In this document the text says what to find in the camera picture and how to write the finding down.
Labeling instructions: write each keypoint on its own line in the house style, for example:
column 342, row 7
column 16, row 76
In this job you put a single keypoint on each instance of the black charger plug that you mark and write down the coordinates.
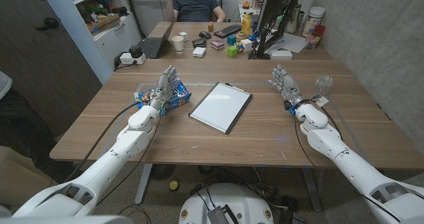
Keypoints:
column 136, row 51

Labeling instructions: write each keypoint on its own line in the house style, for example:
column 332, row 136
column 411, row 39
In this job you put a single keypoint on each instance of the white power strip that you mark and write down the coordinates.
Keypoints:
column 127, row 59

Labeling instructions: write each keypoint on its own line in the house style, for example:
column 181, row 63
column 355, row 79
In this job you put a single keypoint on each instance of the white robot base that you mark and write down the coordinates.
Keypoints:
column 228, row 197

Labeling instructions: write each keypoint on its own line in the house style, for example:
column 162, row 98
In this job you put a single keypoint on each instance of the white shelf cabinet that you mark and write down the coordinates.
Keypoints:
column 116, row 41

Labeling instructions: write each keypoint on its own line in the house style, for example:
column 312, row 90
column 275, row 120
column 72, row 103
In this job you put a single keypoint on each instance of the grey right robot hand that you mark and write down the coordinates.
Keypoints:
column 289, row 88

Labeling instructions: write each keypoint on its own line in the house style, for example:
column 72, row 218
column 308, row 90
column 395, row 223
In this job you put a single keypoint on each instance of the green cube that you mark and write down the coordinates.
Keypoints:
column 232, row 51

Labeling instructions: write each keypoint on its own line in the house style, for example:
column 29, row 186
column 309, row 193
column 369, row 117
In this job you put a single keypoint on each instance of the small orange toy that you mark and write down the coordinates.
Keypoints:
column 246, row 4

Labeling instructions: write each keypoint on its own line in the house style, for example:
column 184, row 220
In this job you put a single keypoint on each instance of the blue snack bag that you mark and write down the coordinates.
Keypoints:
column 183, row 96

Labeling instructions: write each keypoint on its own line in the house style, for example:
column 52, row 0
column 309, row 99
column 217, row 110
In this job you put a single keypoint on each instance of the white paper tag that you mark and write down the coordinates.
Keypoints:
column 322, row 101

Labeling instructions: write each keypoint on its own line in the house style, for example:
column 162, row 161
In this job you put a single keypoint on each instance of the white cube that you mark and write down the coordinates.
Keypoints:
column 246, row 45

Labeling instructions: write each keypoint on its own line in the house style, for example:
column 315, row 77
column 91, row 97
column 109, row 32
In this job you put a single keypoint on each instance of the white paper sheet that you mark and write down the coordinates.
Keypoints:
column 293, row 42

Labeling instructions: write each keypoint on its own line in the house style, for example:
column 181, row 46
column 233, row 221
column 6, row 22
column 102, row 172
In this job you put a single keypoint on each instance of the white paper cup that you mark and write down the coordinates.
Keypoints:
column 178, row 44

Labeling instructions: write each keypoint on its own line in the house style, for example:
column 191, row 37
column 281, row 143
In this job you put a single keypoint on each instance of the white labelled canister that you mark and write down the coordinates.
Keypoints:
column 313, row 20

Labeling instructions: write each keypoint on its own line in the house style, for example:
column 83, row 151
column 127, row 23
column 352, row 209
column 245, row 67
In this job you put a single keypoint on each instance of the small whiteboard with black frame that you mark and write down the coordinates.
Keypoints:
column 220, row 107

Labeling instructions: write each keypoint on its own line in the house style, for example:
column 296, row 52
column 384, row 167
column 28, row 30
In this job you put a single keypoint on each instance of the black wallet case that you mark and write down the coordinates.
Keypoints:
column 199, row 42

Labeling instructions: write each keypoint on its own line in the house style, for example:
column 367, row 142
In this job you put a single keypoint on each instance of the brown cardboard box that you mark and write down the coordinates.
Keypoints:
column 103, row 24

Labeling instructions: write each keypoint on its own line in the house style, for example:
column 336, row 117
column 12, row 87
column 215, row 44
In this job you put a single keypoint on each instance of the red orange packet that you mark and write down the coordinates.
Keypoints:
column 314, row 36

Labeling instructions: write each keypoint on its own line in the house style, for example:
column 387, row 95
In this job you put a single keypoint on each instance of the white table leg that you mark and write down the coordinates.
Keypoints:
column 143, row 184
column 312, row 191

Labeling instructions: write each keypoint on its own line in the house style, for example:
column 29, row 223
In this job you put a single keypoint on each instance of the yellow mustard bottle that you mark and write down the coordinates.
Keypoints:
column 246, row 26

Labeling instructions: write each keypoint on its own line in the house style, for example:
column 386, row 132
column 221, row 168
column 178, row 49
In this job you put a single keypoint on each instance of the open dark laptop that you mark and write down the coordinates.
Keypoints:
column 151, row 46

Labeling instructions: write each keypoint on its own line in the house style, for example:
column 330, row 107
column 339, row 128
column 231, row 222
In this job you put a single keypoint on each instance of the brown wooden block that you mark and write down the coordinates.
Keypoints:
column 210, row 26

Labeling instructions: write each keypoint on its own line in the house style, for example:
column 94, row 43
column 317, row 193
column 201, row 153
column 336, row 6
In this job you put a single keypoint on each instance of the blue cube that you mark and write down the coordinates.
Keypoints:
column 231, row 40

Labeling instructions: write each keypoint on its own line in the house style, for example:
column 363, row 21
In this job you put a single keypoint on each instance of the yellow ball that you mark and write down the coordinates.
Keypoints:
column 174, row 185

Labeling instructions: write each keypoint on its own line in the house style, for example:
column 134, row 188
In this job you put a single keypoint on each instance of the black computer mouse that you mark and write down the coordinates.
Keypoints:
column 205, row 34

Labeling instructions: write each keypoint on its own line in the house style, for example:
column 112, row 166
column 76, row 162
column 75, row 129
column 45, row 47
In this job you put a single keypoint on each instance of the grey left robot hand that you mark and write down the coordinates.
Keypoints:
column 164, row 88

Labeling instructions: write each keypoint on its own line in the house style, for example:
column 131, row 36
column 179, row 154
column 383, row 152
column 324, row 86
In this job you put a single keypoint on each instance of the black keyboard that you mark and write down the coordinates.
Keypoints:
column 228, row 30

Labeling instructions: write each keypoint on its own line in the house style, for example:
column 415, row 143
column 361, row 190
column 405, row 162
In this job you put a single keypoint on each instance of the flat white box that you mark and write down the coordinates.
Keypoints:
column 281, row 55

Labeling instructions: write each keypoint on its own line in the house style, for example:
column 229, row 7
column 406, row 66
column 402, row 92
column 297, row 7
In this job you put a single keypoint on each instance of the small white block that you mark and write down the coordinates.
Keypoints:
column 183, row 36

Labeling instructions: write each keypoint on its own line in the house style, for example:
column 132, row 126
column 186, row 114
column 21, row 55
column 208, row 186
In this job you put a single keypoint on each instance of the multicolour puzzle cube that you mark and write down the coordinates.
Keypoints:
column 239, row 47

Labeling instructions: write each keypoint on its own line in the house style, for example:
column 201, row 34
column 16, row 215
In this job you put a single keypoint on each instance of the black floor fan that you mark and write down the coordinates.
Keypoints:
column 162, row 171

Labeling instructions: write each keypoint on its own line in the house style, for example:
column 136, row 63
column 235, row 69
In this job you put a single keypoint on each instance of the black computer monitor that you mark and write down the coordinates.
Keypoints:
column 274, row 3

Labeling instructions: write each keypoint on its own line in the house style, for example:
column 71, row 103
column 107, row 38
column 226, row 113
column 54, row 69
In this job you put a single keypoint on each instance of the black whiteboard marker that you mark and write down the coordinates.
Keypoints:
column 234, row 86

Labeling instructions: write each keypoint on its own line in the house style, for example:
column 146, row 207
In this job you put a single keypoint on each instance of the pink patterned small box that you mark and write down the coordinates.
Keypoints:
column 217, row 45

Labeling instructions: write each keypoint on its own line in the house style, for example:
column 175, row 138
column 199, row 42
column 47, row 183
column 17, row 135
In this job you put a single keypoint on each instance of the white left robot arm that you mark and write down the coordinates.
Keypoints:
column 129, row 144

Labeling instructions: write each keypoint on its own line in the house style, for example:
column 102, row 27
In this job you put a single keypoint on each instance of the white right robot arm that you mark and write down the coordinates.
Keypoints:
column 331, row 141

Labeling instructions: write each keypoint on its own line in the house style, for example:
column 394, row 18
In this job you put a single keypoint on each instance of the standing person in black trousers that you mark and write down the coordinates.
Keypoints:
column 20, row 124

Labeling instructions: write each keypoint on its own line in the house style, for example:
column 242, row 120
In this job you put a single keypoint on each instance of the seated person in dark shirt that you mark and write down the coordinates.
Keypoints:
column 195, row 7

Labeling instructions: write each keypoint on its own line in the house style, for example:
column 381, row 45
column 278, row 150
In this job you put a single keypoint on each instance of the tall clear bottle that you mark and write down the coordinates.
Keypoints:
column 294, row 18

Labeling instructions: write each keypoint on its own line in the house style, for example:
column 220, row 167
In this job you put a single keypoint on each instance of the small white adapter box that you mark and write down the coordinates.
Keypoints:
column 199, row 52

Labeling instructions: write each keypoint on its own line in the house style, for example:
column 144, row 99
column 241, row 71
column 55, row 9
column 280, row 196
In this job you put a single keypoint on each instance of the dark wooden door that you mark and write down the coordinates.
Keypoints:
column 39, row 65

